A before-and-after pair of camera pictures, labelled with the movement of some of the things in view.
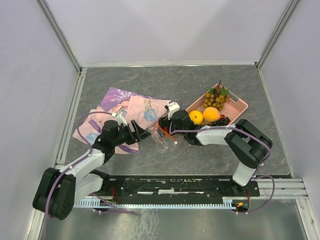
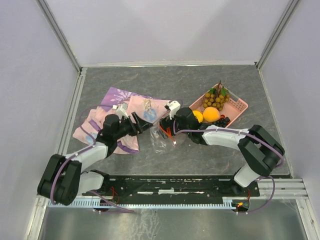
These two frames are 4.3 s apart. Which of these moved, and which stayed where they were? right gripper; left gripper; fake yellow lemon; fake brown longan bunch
Moved: left gripper
Stayed: fake yellow lemon; fake brown longan bunch; right gripper
